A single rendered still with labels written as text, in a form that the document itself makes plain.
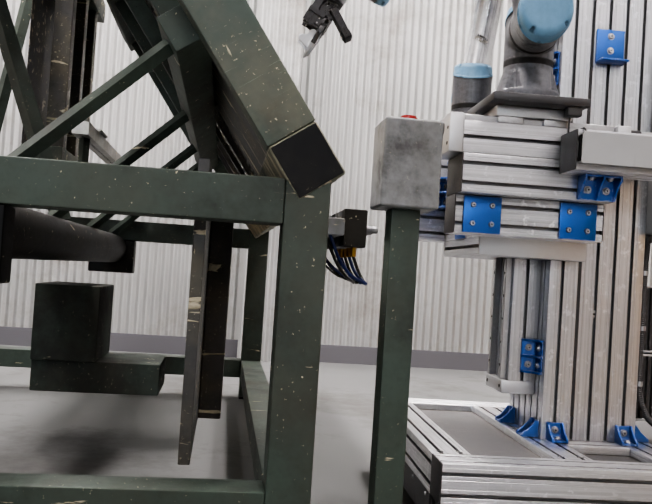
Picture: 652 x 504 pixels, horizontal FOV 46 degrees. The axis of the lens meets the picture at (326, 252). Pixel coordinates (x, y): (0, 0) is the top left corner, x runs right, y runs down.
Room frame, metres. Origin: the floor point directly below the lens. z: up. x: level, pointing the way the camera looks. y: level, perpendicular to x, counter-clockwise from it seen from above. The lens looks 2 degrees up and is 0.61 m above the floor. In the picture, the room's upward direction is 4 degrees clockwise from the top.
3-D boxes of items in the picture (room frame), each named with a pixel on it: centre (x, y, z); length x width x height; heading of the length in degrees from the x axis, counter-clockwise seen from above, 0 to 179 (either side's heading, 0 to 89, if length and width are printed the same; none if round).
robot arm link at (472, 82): (2.32, -0.41, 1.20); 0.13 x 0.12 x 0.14; 172
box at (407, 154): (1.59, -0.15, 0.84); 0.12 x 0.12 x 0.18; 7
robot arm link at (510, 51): (1.81, -0.45, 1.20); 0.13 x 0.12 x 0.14; 176
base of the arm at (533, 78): (1.82, -0.45, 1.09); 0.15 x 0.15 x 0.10
